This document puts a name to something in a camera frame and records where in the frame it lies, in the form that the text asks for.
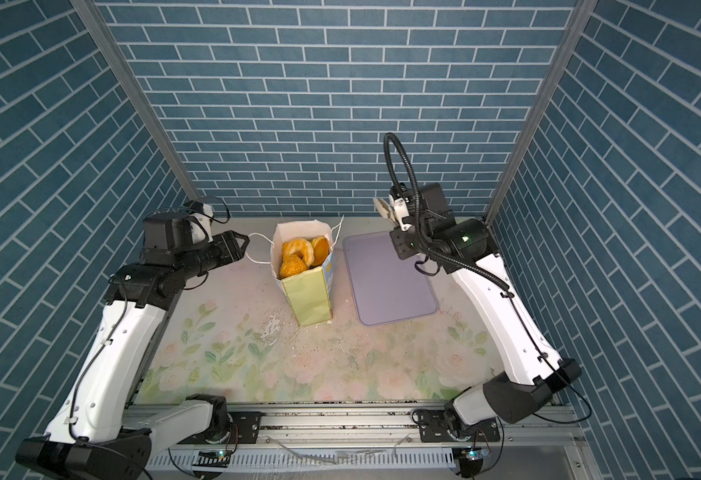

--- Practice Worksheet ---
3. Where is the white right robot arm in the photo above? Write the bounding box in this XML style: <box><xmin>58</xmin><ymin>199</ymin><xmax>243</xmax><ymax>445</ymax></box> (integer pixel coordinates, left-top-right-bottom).
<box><xmin>379</xmin><ymin>181</ymin><xmax>581</xmax><ymax>439</ymax></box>

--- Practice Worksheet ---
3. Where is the white paper gift bag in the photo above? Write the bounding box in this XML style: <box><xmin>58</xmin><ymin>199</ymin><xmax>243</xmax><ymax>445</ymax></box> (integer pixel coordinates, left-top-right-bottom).
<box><xmin>256</xmin><ymin>220</ymin><xmax>342</xmax><ymax>326</ymax></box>

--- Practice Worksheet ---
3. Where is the sesame seeded oval bread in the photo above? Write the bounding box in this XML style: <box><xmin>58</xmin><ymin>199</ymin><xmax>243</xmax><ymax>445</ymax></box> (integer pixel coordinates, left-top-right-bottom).
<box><xmin>280</xmin><ymin>254</ymin><xmax>310</xmax><ymax>279</ymax></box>

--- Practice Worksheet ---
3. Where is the ring donut bread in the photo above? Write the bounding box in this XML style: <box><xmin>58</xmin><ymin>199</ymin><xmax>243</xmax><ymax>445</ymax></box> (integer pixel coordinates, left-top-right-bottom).
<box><xmin>282</xmin><ymin>238</ymin><xmax>314</xmax><ymax>267</ymax></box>

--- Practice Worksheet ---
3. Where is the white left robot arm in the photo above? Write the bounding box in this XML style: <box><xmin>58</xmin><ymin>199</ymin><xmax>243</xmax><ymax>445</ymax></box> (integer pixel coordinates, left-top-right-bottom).
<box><xmin>14</xmin><ymin>200</ymin><xmax>250</xmax><ymax>479</ymax></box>

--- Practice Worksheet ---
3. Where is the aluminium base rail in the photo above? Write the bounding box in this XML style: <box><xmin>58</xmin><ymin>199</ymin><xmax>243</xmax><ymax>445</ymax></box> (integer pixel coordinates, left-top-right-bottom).
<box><xmin>124</xmin><ymin>402</ymin><xmax>601</xmax><ymax>479</ymax></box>

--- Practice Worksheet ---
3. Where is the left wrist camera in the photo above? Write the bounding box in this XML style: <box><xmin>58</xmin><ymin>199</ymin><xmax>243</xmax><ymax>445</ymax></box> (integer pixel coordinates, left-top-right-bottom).
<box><xmin>184</xmin><ymin>201</ymin><xmax>214</xmax><ymax>244</ymax></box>

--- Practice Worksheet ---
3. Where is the round orange bun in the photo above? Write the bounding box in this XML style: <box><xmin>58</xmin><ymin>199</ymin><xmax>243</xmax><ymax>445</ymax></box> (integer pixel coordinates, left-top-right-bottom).
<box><xmin>312</xmin><ymin>236</ymin><xmax>330</xmax><ymax>268</ymax></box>

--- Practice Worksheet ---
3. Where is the aluminium corner post left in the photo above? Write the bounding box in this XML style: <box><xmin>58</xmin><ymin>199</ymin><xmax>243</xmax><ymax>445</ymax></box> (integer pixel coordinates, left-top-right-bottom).
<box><xmin>70</xmin><ymin>0</ymin><xmax>200</xmax><ymax>200</ymax></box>

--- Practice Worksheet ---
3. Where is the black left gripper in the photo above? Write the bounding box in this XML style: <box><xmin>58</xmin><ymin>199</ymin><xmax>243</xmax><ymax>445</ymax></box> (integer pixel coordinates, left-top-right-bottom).
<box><xmin>173</xmin><ymin>229</ymin><xmax>250</xmax><ymax>283</ymax></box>

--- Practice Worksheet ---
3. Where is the lilac plastic tray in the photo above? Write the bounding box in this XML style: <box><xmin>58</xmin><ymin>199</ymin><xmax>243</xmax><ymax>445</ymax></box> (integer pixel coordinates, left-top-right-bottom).
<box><xmin>342</xmin><ymin>232</ymin><xmax>438</xmax><ymax>327</ymax></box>

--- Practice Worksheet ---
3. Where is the aluminium corner post right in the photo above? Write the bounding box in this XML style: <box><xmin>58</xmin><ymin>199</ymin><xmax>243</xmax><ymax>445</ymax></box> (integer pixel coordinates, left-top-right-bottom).
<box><xmin>484</xmin><ymin>0</ymin><xmax>597</xmax><ymax>228</ymax></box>

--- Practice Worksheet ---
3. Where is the aluminium corner post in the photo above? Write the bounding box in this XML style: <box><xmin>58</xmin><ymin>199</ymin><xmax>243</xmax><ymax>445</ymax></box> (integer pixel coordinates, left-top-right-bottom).
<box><xmin>70</xmin><ymin>0</ymin><xmax>200</xmax><ymax>200</ymax></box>
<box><xmin>484</xmin><ymin>0</ymin><xmax>597</xmax><ymax>228</ymax></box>

